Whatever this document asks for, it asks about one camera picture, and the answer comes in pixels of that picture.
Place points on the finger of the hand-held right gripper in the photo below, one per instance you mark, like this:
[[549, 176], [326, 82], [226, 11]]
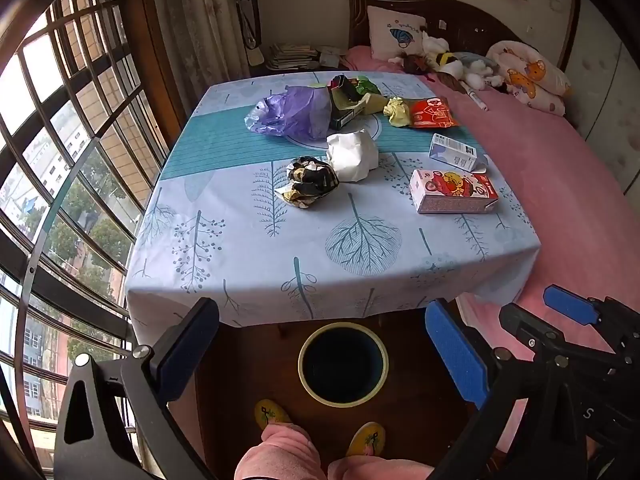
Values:
[[527, 330], [570, 300]]

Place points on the white embroidered pillow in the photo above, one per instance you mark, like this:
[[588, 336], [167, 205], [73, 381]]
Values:
[[395, 30]]

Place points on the yellow black bee plush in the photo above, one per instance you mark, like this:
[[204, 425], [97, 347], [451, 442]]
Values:
[[446, 61]]

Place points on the hanging dark bag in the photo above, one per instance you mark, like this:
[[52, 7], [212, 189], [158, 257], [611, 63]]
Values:
[[248, 5]]

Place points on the pink blanket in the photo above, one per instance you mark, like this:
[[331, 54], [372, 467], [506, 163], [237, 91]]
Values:
[[550, 185]]

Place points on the dark gold wrapper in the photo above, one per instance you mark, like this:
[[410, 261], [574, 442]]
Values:
[[307, 180]]

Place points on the white paper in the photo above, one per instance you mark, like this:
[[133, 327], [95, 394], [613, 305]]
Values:
[[352, 155]]

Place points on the brown window grille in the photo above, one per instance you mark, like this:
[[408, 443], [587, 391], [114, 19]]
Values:
[[75, 280]]

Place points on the dark wooden nightstand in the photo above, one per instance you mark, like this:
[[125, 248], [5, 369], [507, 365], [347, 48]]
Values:
[[300, 73]]

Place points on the pink cartoon carton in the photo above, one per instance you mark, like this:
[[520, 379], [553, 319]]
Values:
[[450, 190]]

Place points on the stack of books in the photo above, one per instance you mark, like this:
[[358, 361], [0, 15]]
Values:
[[292, 56]]

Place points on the small white blue box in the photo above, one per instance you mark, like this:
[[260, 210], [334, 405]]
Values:
[[452, 152]]

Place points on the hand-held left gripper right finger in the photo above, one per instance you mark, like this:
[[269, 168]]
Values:
[[452, 355]]

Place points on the green snack packet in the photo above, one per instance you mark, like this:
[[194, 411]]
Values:
[[369, 85]]

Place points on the white plush toy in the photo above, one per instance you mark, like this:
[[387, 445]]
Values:
[[434, 42], [477, 72]]

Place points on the round yellow rimmed bin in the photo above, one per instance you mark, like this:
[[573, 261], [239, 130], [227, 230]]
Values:
[[345, 365]]

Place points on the dark green box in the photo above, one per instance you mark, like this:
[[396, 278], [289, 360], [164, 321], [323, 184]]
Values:
[[345, 117]]

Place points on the yellow embroidered slipper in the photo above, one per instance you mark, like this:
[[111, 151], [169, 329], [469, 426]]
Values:
[[272, 414], [366, 439]]

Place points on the yellow green wrapper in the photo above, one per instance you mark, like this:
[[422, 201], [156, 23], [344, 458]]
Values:
[[397, 110]]

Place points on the brown feather toy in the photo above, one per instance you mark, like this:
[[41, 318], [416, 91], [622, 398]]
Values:
[[451, 82]]

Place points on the white marker pen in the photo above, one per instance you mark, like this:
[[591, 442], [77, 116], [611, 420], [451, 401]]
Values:
[[475, 97]]

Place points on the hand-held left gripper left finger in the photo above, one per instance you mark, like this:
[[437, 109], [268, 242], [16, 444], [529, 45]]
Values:
[[187, 347]]

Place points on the brown plush toy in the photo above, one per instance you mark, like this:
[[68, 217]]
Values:
[[414, 62]]

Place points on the leaf printed blue tablecloth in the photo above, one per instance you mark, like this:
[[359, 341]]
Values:
[[300, 240]]

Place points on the red snack packet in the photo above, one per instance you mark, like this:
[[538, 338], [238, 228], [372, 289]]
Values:
[[432, 112]]

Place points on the wooden window frame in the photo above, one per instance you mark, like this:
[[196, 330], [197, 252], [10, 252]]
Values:
[[145, 35]]

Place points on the purple plastic bag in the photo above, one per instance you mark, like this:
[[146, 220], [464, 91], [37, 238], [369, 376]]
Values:
[[295, 110]]

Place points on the cream small box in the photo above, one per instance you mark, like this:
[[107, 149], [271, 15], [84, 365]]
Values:
[[375, 104]]

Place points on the person's pink pants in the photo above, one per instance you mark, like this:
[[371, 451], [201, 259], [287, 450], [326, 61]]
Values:
[[280, 455]]

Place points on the beige floral curtain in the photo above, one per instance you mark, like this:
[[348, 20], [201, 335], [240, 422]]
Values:
[[200, 25]]

